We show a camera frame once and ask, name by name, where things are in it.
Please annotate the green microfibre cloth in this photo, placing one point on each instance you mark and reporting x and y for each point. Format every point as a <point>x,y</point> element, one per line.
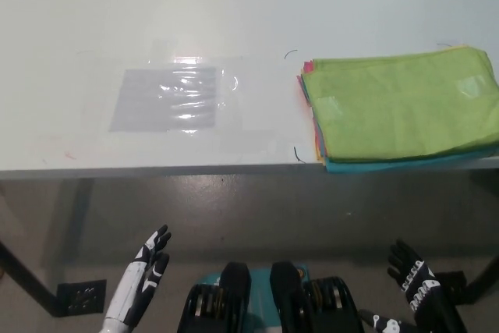
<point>390,114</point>

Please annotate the clear tape patch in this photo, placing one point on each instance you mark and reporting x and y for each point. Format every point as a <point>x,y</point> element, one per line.
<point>471,85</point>
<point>330,107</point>

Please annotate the pink microfibre cloth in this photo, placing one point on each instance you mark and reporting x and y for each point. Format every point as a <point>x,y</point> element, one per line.
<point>308,66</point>

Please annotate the black floor plate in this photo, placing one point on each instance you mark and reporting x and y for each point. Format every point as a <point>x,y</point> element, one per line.
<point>452,282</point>
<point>82,298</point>

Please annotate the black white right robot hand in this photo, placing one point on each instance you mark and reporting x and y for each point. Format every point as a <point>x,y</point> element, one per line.
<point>429,302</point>

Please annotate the clear plastic sleeve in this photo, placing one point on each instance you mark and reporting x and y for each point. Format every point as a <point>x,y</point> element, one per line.
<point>230,91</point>

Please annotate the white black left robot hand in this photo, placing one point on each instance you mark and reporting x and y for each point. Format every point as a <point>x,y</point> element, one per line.
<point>134,290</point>

